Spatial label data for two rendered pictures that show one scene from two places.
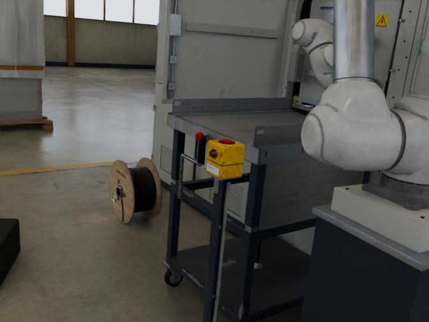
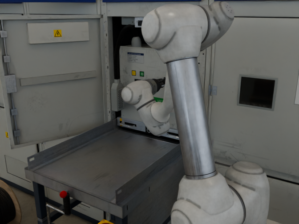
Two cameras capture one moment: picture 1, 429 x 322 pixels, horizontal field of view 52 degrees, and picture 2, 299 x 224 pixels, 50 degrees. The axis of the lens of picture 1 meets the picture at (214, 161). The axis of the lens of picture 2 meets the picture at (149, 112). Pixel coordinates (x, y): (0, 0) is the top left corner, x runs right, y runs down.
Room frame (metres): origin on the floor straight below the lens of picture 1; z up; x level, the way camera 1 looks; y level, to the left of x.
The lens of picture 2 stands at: (0.33, 0.17, 1.61)
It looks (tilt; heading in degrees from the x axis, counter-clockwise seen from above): 18 degrees down; 338
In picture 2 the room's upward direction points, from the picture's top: straight up
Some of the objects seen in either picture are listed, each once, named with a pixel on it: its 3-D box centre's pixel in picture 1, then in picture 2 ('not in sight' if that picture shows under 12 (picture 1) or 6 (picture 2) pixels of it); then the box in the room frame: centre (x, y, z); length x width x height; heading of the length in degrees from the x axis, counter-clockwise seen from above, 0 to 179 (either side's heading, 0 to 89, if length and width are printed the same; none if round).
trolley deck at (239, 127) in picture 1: (272, 130); (115, 162); (1.86, -0.24, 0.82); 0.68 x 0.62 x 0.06; 126
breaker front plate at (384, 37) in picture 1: (343, 55); (151, 89); (2.08, -0.54, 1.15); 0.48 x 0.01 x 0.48; 36
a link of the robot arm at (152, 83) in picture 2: not in sight; (147, 87); (1.81, -0.41, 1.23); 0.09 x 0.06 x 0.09; 36
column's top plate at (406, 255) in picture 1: (403, 224); not in sight; (1.13, -0.53, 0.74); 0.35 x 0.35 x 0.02; 33
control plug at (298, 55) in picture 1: (297, 63); (117, 96); (2.21, -0.36, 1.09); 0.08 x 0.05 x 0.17; 126
